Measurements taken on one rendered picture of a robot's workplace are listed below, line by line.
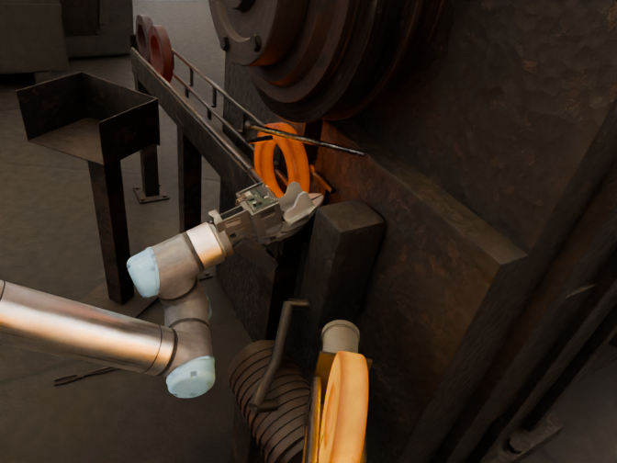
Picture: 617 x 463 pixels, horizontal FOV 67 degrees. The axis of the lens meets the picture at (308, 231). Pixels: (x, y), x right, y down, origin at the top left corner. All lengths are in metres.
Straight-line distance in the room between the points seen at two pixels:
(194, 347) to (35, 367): 0.89
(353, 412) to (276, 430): 0.29
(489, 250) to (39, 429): 1.21
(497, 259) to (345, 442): 0.30
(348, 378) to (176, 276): 0.36
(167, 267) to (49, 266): 1.15
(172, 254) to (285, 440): 0.35
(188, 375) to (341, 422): 0.30
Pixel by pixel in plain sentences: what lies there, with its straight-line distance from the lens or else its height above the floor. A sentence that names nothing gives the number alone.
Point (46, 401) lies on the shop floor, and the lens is 1.53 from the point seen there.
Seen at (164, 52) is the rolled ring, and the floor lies 0.72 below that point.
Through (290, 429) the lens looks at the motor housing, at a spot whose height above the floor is 0.53.
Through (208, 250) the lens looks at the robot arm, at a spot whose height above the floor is 0.72.
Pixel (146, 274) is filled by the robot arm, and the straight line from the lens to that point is 0.79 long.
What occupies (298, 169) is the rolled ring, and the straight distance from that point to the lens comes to 0.88.
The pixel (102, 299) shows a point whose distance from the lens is 1.73.
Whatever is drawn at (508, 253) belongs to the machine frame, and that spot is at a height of 0.87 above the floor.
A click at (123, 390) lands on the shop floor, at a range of 1.50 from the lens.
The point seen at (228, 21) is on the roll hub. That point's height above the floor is 1.02.
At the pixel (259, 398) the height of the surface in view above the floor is 0.56.
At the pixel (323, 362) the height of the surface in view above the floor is 0.70.
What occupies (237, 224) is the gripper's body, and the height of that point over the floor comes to 0.75.
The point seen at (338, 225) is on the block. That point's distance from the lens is 0.74.
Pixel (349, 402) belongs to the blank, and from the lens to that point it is 0.55.
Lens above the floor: 1.23
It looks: 37 degrees down
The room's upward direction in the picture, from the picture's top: 11 degrees clockwise
